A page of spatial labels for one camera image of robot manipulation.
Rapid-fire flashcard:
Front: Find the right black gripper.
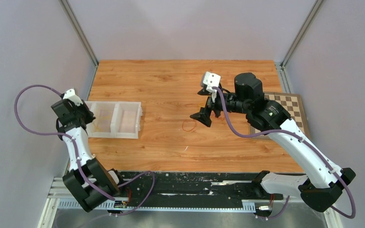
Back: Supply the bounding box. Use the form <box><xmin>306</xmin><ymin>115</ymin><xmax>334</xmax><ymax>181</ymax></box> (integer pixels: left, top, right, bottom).
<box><xmin>190</xmin><ymin>86</ymin><xmax>250</xmax><ymax>127</ymax></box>

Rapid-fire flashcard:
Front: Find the dark red thin cable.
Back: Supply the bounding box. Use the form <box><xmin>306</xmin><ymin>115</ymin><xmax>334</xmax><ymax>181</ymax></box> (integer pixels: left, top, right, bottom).
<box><xmin>182</xmin><ymin>121</ymin><xmax>198</xmax><ymax>133</ymax></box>

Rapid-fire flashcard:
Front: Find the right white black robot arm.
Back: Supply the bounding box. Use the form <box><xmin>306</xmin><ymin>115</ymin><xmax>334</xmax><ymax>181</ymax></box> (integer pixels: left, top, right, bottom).
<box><xmin>191</xmin><ymin>71</ymin><xmax>355</xmax><ymax>218</ymax></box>

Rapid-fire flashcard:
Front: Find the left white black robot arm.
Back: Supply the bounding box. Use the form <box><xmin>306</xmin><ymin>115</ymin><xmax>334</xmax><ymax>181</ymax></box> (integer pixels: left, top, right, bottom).
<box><xmin>51</xmin><ymin>98</ymin><xmax>126</xmax><ymax>212</ymax></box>

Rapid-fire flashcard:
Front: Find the white plastic two-compartment bin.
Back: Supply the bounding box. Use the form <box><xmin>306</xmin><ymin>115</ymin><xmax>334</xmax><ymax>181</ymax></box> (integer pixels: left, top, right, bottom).
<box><xmin>85</xmin><ymin>101</ymin><xmax>143</xmax><ymax>139</ymax></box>

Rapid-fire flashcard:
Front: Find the wooden chessboard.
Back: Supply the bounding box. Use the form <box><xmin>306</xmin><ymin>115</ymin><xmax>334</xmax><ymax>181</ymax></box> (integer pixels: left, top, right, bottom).
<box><xmin>265</xmin><ymin>92</ymin><xmax>311</xmax><ymax>138</ymax></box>

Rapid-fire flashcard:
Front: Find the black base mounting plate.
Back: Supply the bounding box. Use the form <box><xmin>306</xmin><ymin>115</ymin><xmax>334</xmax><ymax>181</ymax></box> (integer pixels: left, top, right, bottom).
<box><xmin>111</xmin><ymin>172</ymin><xmax>283</xmax><ymax>209</ymax></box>

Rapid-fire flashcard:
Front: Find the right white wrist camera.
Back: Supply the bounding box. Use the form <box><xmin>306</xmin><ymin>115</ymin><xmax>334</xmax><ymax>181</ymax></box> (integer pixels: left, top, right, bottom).
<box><xmin>200</xmin><ymin>71</ymin><xmax>221</xmax><ymax>100</ymax></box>

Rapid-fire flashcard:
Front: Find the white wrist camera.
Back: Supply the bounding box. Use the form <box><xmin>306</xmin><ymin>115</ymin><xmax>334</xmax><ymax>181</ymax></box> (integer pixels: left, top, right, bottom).
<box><xmin>200</xmin><ymin>71</ymin><xmax>221</xmax><ymax>100</ymax></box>
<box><xmin>62</xmin><ymin>88</ymin><xmax>83</xmax><ymax>106</ymax></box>

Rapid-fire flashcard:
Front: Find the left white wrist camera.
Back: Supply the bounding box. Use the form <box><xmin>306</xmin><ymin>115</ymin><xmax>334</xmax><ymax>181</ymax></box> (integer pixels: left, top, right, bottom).
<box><xmin>62</xmin><ymin>88</ymin><xmax>83</xmax><ymax>106</ymax></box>

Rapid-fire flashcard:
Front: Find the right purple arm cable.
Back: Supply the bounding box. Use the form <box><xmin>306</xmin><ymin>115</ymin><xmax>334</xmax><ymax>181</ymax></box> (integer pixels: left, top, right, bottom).
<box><xmin>212</xmin><ymin>86</ymin><xmax>356</xmax><ymax>220</ymax></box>

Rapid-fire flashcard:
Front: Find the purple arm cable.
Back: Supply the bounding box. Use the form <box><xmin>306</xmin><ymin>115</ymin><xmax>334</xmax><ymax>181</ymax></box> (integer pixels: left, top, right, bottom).
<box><xmin>212</xmin><ymin>86</ymin><xmax>356</xmax><ymax>220</ymax></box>
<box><xmin>14</xmin><ymin>85</ymin><xmax>155</xmax><ymax>218</ymax></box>

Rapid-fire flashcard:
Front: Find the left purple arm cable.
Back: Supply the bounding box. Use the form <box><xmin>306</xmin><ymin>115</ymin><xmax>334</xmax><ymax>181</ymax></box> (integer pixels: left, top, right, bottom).
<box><xmin>14</xmin><ymin>85</ymin><xmax>155</xmax><ymax>218</ymax></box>

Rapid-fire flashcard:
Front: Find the aluminium frame rail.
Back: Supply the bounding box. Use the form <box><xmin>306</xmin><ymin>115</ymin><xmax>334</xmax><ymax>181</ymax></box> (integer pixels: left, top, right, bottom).
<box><xmin>48</xmin><ymin>177</ymin><xmax>335</xmax><ymax>204</ymax></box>

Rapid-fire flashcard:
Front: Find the white slotted cable duct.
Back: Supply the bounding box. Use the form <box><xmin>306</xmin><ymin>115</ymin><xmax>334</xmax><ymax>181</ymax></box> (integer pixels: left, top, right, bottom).
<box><xmin>58</xmin><ymin>200</ymin><xmax>256</xmax><ymax>213</ymax></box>

